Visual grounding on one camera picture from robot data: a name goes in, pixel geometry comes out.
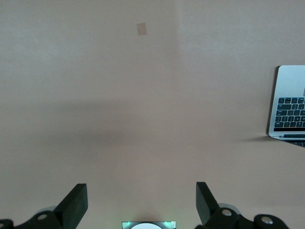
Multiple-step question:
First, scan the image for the small tan tape patch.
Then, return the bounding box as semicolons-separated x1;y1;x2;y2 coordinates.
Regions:
137;22;148;36

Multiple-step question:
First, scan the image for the silver laptop with black keyboard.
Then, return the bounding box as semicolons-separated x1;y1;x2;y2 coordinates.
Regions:
266;64;305;148

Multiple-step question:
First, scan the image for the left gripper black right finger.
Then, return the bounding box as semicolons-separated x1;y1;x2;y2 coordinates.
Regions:
195;182;290;229

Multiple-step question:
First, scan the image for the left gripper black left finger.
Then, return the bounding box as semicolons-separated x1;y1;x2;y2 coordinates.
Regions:
0;183;88;229

